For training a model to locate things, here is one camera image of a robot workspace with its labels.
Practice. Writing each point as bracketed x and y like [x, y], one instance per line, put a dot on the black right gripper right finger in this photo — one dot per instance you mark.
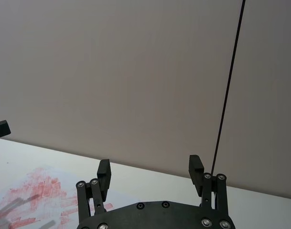
[195, 176]

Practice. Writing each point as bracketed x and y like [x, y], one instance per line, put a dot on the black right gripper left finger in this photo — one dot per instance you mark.
[104, 181]

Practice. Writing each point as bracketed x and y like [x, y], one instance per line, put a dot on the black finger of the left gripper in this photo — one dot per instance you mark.
[0, 130]

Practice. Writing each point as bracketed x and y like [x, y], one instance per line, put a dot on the white sheet with red marks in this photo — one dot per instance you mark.
[45, 188]

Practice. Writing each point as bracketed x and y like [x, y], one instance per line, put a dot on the white table cloth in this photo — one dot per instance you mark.
[260, 212]

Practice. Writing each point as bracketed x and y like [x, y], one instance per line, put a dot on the plain pale wall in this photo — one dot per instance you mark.
[126, 78]

